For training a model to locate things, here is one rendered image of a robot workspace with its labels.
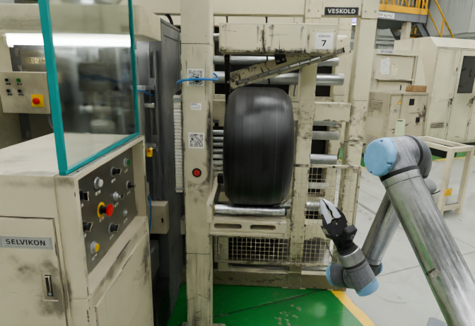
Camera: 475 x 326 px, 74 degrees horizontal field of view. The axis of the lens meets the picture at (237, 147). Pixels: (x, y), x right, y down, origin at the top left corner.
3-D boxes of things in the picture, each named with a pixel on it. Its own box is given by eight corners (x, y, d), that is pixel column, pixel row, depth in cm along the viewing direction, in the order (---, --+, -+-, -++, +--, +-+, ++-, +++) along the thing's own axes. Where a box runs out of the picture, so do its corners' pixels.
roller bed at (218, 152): (197, 177, 194) (196, 129, 187) (201, 170, 208) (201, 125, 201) (229, 178, 193) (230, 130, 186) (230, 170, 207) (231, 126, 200)
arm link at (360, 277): (351, 297, 120) (371, 300, 111) (336, 266, 121) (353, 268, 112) (367, 283, 124) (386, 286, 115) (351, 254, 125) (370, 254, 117)
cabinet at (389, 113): (381, 164, 552) (391, 92, 523) (358, 156, 605) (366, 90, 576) (420, 160, 583) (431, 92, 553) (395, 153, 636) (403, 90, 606)
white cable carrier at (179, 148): (175, 191, 156) (172, 95, 145) (178, 188, 161) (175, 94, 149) (184, 192, 156) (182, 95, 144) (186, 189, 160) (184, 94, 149)
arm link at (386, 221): (422, 126, 111) (362, 261, 143) (397, 129, 106) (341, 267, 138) (452, 142, 102) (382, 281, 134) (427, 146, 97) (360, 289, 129)
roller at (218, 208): (213, 204, 153) (213, 213, 151) (212, 203, 148) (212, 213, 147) (285, 207, 151) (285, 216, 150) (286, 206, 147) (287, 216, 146)
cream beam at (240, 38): (218, 51, 163) (218, 22, 159) (223, 54, 187) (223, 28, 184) (336, 54, 161) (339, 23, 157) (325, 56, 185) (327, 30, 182)
